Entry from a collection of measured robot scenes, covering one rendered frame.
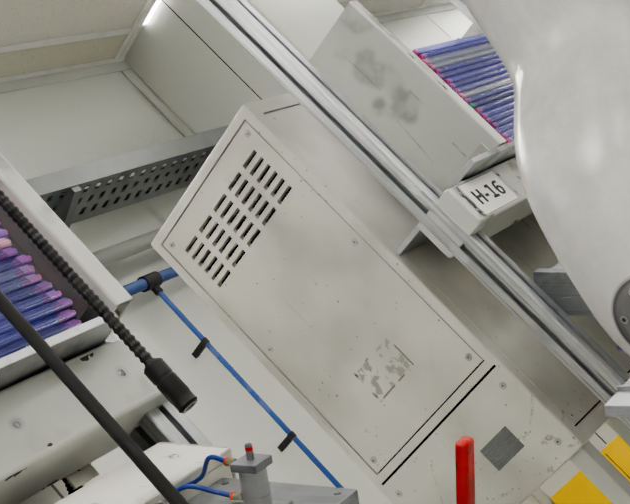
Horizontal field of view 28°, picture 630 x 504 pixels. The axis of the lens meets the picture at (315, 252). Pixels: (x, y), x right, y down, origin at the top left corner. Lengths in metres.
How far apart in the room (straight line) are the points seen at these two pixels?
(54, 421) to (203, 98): 3.34
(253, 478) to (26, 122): 3.11
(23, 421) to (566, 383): 1.04
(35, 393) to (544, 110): 0.54
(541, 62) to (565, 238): 0.11
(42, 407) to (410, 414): 0.94
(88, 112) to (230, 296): 2.24
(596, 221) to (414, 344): 1.23
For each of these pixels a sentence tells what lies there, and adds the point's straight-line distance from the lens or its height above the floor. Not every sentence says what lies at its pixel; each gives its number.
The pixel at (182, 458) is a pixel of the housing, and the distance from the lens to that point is 1.08.
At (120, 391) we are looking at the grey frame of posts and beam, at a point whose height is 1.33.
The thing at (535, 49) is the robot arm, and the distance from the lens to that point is 0.74.
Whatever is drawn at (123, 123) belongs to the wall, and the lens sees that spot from 4.25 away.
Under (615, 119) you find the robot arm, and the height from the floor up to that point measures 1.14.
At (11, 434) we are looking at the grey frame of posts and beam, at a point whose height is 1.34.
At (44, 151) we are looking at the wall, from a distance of 3.94.
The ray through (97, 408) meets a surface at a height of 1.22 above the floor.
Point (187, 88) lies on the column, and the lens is 4.40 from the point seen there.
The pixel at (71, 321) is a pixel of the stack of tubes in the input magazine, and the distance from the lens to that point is 1.12.
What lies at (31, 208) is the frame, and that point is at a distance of 1.18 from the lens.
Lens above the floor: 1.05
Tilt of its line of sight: 13 degrees up
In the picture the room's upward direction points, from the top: 44 degrees counter-clockwise
